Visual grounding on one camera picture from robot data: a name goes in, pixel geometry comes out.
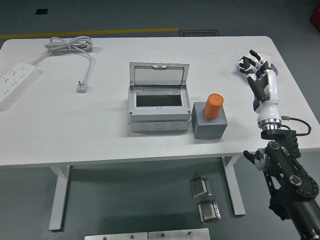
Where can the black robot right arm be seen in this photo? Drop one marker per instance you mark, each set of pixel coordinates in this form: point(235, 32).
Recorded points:
point(282, 160)

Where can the white power strip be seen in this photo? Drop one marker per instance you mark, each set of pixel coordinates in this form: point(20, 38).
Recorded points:
point(15, 80)

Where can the orange cylindrical battery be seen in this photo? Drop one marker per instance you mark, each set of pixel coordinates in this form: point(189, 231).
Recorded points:
point(213, 106)

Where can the white table leg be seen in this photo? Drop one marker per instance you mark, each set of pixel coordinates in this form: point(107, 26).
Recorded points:
point(235, 190)
point(60, 200)

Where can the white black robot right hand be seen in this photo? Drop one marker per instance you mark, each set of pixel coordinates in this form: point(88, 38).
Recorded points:
point(270, 110)

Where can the metal foot block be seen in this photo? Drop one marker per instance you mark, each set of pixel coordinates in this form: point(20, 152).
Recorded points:
point(208, 212)
point(200, 187)

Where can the grey block with round hole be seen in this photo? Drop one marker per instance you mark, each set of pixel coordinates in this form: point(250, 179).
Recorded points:
point(210, 128)

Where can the white blank cover plate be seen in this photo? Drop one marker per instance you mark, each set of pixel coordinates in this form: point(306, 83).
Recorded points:
point(267, 58)

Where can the grey plastic junction box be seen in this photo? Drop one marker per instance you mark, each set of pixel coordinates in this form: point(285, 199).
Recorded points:
point(157, 117)

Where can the red object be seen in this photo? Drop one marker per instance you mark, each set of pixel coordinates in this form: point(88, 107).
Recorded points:
point(315, 16)

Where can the purple tray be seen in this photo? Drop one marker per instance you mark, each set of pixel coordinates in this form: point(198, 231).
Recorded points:
point(274, 69)

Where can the transparent hinged box lid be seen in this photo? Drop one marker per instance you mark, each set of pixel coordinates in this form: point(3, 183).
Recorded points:
point(160, 75)

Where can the metal base plate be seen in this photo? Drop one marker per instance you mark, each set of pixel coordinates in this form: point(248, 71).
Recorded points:
point(115, 236)
point(178, 235)

